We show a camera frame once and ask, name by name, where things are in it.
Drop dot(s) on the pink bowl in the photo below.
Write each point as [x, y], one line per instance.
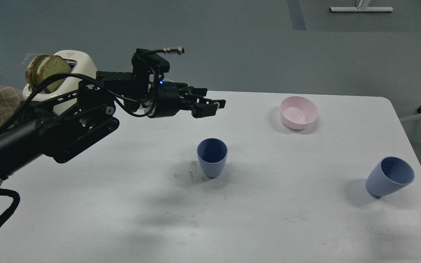
[297, 112]

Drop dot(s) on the blue cup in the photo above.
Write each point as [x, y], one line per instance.
[388, 176]
[212, 156]

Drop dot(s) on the toast slice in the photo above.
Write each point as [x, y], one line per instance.
[31, 71]
[51, 65]

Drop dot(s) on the black robot arm image-left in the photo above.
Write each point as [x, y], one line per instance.
[69, 106]

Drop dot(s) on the white desk foot bar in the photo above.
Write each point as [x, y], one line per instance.
[361, 7]

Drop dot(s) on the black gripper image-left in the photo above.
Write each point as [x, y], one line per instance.
[171, 97]

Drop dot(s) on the cream white toaster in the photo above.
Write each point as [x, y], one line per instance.
[80, 63]

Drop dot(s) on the toast slice back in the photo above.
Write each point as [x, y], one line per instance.
[31, 71]

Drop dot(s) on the toast slice front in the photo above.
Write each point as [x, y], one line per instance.
[51, 65]

